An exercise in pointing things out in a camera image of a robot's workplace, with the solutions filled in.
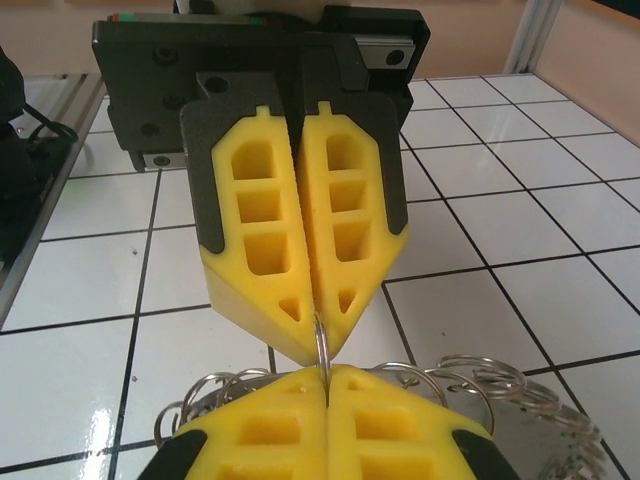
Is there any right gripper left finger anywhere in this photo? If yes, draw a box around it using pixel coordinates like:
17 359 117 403
142 366 329 480

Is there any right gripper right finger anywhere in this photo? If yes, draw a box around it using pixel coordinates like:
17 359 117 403
327 363 521 480

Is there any small steel keyring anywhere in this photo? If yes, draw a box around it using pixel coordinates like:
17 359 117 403
155 394 201 451
313 310 333 401
435 353 527 397

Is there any toothed metal ring disc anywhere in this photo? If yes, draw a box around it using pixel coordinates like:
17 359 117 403
192 362 609 480

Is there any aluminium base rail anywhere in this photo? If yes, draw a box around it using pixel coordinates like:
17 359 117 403
0 73 109 321

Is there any aluminium corner post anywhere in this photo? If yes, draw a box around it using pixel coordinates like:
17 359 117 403
503 0 557 76

